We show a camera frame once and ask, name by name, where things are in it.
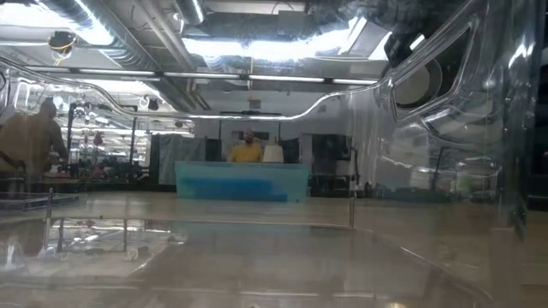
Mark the black equipment stand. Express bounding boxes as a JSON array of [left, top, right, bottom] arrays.
[[66, 100, 89, 179]]

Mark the clear plastic bin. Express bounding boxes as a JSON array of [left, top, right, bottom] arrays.
[[0, 0, 548, 308]]

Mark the black ceiling cable reel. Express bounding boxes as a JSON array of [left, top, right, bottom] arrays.
[[46, 30, 79, 59]]

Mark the black cabinet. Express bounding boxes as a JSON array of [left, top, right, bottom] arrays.
[[308, 133, 357, 198]]

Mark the white bucket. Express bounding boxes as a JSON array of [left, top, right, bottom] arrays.
[[262, 144, 285, 164]]

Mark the silver ventilation duct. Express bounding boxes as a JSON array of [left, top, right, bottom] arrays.
[[173, 0, 207, 26]]

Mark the grey cloth cover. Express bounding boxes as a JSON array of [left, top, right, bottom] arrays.
[[158, 134, 207, 186]]

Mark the long ceiling light strip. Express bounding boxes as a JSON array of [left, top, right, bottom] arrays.
[[247, 74, 327, 84]]

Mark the teal translucent plastic bin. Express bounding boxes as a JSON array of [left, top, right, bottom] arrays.
[[174, 160, 310, 204]]

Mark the person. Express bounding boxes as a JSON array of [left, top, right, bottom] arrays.
[[226, 129, 265, 163], [0, 98, 69, 172]]

